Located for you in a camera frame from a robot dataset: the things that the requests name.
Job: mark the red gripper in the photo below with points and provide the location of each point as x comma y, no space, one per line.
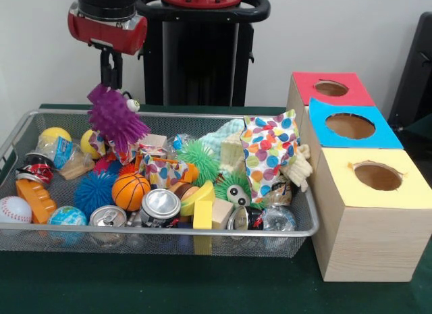
108,34

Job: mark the purple spiky ball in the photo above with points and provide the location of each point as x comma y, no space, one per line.
116,118

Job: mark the colourful patterned cloth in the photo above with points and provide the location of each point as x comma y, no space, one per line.
270,148
165,171

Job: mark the blue fuzzy ball with eyes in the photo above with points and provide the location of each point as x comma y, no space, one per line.
93,194

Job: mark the mint green waffle cloth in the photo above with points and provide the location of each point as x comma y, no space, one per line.
226,130

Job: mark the green spiky ball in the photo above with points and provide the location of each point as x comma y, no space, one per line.
200,160
234,191

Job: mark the cream yellow waffle cloth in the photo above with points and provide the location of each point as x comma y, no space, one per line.
297,169

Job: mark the wooden box with three holes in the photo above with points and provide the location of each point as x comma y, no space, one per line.
371,240

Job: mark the yellow ball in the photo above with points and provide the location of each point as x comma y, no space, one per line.
52,135
89,144

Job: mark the wooden cube block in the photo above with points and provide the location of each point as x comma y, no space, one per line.
154,141

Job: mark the small orange basketball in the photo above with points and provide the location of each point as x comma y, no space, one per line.
131,192

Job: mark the red soda can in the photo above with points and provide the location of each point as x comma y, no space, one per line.
35,171

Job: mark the silver metal can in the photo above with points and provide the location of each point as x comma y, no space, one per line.
160,207

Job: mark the orange plastic block toy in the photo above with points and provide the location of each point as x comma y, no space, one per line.
35,200

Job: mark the globe print ball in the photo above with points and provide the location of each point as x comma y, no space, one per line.
67,217

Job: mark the yellow plastic block toy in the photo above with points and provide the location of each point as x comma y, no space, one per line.
201,206

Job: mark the white baseball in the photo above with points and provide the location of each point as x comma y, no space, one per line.
15,210

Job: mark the dark green table cloth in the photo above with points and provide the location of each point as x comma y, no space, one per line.
169,287

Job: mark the black chair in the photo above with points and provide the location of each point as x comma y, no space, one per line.
415,71

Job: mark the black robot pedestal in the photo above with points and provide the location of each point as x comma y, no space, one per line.
196,57

